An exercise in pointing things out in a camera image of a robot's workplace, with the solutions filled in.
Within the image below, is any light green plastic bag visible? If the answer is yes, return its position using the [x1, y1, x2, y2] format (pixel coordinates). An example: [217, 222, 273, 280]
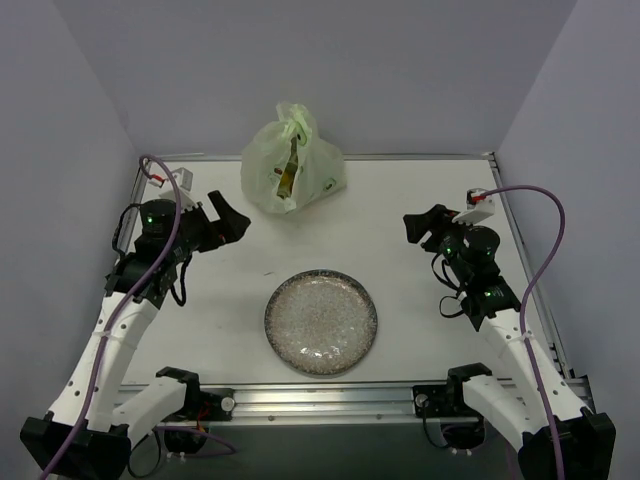
[240, 102, 347, 215]

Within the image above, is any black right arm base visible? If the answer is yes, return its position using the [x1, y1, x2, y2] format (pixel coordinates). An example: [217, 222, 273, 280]
[411, 384, 487, 456]

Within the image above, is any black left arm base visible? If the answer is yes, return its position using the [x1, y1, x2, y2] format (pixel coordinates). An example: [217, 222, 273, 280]
[153, 388, 237, 458]

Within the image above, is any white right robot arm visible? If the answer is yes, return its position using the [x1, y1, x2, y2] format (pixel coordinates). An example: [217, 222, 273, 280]
[403, 204, 616, 479]

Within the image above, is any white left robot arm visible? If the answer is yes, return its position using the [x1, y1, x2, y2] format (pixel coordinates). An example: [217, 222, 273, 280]
[20, 191, 250, 479]

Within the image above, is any speckled ceramic plate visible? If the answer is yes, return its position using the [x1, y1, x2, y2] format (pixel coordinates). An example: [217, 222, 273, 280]
[264, 269, 379, 377]

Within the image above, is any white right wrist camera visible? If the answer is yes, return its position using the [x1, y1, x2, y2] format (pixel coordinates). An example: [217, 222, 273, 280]
[452, 188, 495, 226]

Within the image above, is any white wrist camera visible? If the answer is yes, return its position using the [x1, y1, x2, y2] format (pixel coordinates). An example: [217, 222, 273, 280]
[452, 188, 495, 226]
[157, 167, 196, 209]

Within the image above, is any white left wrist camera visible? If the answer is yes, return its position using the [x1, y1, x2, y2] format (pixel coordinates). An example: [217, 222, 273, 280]
[157, 167, 196, 209]

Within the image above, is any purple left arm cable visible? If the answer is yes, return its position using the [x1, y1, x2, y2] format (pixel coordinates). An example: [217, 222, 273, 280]
[38, 155, 238, 476]

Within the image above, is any aluminium front rail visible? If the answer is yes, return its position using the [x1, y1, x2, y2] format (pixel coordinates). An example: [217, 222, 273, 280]
[119, 377, 599, 426]

